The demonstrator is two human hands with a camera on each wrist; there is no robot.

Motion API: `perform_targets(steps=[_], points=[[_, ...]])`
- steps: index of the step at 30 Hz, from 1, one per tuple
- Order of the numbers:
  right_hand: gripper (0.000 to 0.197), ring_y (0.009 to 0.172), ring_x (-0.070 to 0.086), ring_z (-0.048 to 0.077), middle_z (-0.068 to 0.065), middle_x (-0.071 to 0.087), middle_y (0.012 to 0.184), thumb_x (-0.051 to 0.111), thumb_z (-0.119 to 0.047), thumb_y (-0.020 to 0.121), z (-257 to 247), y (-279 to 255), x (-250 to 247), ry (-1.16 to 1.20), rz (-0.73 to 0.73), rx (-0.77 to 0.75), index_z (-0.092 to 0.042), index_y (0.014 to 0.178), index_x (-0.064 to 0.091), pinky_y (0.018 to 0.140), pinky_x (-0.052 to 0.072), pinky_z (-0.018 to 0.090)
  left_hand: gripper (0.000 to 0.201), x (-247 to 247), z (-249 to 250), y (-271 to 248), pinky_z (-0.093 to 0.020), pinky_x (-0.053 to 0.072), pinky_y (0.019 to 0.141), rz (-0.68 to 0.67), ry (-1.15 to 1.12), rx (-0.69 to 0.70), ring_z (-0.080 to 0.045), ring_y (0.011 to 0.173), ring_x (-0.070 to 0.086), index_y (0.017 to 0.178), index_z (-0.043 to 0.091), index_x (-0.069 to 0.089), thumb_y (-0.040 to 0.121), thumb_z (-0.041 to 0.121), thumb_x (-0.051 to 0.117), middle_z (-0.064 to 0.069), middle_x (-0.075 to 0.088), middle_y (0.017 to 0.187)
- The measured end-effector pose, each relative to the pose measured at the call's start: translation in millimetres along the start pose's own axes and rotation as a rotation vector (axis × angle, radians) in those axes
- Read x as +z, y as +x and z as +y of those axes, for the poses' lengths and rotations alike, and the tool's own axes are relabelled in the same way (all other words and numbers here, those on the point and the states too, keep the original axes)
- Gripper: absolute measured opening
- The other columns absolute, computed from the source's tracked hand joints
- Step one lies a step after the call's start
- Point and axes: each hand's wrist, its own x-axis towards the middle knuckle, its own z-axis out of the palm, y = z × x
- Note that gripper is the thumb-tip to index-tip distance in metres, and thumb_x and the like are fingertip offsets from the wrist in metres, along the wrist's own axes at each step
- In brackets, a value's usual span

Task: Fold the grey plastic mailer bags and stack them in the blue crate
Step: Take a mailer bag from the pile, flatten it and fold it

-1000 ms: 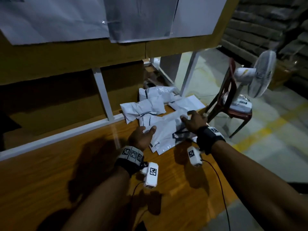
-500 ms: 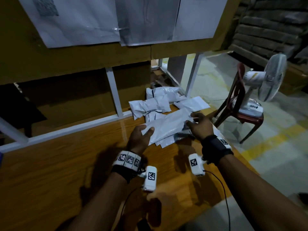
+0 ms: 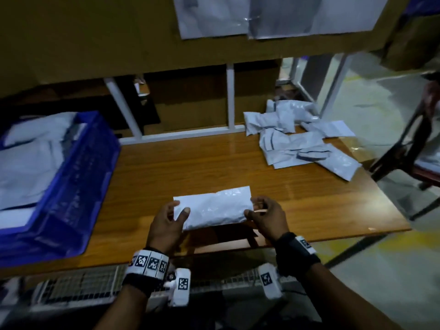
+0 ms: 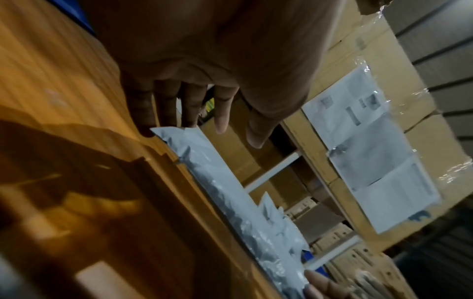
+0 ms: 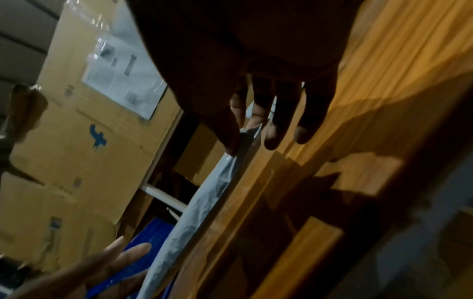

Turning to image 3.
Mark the person's right hand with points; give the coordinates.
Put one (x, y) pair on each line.
(271, 220)

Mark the person's left hand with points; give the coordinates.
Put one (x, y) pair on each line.
(167, 233)

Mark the white packet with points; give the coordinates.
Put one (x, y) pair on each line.
(213, 208)

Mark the pile of grey mailer bags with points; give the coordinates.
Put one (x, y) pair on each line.
(302, 151)

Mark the blue plastic crate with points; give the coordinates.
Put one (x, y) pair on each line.
(82, 196)

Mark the packed white bags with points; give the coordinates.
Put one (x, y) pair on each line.
(31, 161)

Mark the person's right forearm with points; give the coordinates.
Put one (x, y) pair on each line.
(344, 302)

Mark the person's left forearm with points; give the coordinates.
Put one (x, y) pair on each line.
(127, 309)

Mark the left marker wristband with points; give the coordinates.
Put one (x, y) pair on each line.
(148, 262)

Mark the wooden table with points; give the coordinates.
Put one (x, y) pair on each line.
(206, 161)

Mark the white metal shelf leg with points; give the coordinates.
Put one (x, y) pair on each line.
(231, 96)
(335, 86)
(122, 106)

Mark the brown wooden chair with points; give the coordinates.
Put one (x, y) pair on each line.
(405, 154)

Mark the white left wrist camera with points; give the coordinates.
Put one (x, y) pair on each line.
(180, 285)

